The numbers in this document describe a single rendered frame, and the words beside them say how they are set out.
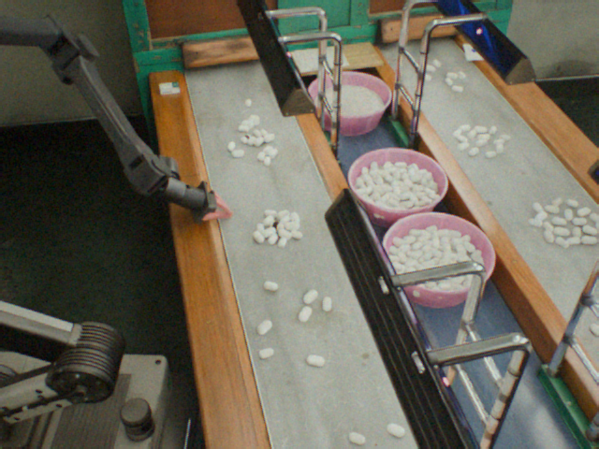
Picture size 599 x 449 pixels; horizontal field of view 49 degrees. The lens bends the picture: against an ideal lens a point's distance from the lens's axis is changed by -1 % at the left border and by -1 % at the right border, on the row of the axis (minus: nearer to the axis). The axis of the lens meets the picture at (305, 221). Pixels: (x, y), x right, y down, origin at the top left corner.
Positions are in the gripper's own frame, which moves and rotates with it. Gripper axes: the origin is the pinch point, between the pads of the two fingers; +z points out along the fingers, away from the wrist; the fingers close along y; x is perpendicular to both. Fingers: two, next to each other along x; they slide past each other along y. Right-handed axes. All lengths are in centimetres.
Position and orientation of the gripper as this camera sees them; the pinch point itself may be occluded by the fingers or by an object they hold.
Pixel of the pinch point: (228, 213)
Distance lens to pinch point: 168.4
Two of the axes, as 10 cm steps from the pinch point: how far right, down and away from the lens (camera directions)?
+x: -6.2, 6.7, 4.2
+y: -2.5, -6.7, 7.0
